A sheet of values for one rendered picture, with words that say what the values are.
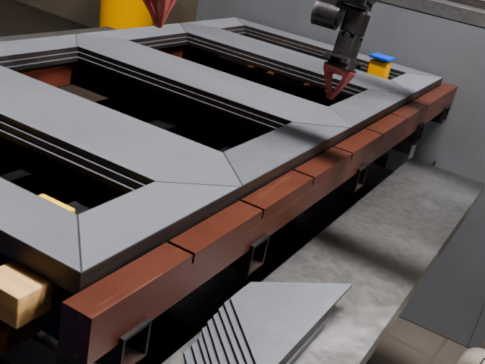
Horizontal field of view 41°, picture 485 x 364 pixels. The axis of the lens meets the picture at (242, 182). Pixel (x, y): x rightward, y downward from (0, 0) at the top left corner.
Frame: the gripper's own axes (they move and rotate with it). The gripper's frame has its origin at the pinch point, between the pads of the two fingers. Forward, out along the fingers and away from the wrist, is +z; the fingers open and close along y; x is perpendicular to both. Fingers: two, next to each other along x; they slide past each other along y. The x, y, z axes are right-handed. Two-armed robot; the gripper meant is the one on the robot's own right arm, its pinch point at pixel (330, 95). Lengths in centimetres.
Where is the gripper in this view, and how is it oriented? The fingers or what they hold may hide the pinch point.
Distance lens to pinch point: 153.7
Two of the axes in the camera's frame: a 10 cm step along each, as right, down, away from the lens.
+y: -4.4, 0.4, -9.0
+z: -3.0, 9.4, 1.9
